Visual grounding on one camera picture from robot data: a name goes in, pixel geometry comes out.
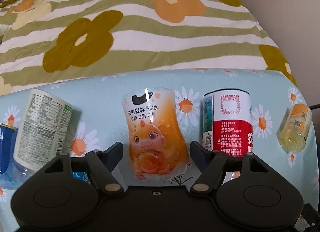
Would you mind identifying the red label clear cup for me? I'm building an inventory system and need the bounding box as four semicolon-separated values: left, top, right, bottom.
202;88;253;157

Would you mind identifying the pale green label cup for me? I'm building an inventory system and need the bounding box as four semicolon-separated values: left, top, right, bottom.
13;89;73;171

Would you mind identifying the white blue label cup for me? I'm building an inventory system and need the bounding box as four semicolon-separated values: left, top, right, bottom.
72;172;90;184

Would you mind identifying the orange dragon label cup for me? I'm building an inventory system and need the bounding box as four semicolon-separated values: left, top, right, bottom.
121;87;189;181

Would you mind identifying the striped floral bed quilt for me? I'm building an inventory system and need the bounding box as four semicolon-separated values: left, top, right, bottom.
1;0;295;95

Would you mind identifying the yellow label clear cup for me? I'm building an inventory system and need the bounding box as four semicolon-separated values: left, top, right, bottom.
277;103;312;153

